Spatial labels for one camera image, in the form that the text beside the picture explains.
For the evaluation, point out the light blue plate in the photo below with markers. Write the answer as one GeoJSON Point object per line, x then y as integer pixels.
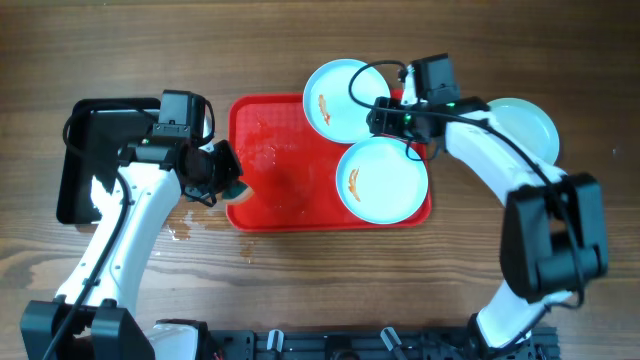
{"type": "Point", "coordinates": [530, 125]}
{"type": "Point", "coordinates": [328, 106]}
{"type": "Point", "coordinates": [381, 180]}

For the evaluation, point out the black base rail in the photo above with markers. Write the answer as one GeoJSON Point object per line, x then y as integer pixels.
{"type": "Point", "coordinates": [431, 344]}

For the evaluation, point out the red plastic tray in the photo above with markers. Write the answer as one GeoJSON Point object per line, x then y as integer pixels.
{"type": "Point", "coordinates": [291, 169]}

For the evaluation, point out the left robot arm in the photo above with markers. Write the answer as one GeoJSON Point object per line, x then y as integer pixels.
{"type": "Point", "coordinates": [91, 315]}

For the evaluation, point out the orange green sponge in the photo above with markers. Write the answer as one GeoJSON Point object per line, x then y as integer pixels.
{"type": "Point", "coordinates": [237, 193]}

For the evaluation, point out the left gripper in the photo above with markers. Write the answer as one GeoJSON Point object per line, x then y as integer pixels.
{"type": "Point", "coordinates": [228, 167]}

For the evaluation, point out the black water basin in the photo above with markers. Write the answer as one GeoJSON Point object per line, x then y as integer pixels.
{"type": "Point", "coordinates": [99, 133]}

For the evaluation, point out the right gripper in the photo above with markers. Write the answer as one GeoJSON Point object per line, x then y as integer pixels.
{"type": "Point", "coordinates": [378, 117]}

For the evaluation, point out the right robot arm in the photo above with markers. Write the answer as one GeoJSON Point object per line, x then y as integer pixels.
{"type": "Point", "coordinates": [554, 239]}

